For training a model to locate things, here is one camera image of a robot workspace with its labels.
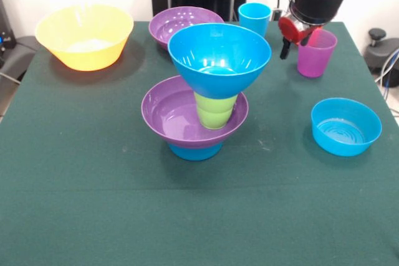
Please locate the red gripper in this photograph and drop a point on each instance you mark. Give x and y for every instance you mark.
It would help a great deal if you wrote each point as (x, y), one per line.
(291, 30)

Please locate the purple cup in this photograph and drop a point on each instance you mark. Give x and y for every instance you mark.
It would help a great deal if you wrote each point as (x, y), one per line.
(313, 60)

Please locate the large deep blue bowl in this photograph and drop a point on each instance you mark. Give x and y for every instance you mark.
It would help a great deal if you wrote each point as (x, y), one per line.
(218, 82)

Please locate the green cup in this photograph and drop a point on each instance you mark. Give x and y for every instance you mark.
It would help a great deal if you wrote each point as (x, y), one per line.
(215, 121)
(215, 104)

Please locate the small blue bowl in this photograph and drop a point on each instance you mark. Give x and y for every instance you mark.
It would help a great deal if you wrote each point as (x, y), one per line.
(194, 154)
(343, 135)

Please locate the purple bowl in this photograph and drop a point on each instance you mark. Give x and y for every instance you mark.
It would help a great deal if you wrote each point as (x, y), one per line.
(168, 24)
(168, 116)

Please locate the black power strip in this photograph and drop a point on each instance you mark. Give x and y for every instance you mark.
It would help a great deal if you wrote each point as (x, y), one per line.
(276, 15)

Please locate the blue cup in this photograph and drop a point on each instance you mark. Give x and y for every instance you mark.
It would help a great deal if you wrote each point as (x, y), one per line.
(254, 18)

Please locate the black knobbed equipment base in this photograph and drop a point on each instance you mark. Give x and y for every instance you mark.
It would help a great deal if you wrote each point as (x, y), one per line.
(380, 54)

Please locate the dark green tablecloth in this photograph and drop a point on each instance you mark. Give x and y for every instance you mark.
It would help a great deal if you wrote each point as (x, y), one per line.
(199, 200)

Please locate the yellow bowl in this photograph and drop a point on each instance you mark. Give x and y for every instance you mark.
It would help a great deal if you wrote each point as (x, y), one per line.
(84, 35)

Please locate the black electronic device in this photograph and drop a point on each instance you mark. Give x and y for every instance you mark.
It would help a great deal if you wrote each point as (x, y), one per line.
(6, 23)

